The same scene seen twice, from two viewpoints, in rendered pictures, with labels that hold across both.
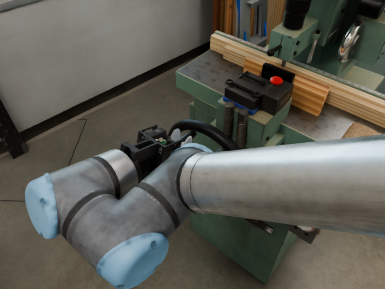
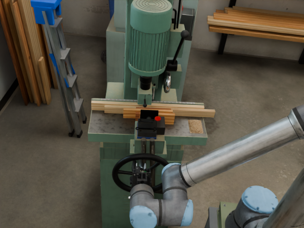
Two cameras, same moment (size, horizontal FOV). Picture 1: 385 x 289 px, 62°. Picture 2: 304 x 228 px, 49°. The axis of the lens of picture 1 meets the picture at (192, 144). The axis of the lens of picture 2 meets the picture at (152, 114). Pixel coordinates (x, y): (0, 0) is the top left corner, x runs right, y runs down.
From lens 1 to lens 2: 0.91 m
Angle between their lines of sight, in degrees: 33
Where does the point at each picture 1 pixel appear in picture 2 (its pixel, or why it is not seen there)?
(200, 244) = not seen: outside the picture
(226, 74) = (115, 121)
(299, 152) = (227, 149)
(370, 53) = (176, 84)
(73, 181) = (148, 202)
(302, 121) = (169, 130)
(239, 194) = (214, 169)
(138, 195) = (173, 192)
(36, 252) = not seen: outside the picture
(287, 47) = (149, 99)
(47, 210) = (153, 215)
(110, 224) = (177, 205)
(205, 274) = not seen: outside the picture
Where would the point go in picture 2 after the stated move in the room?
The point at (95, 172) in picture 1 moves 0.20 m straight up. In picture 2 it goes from (147, 195) to (152, 158)
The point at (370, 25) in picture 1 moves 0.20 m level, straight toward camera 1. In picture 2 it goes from (173, 73) to (182, 96)
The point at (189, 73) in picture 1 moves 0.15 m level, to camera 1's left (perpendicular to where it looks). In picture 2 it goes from (96, 130) to (69, 144)
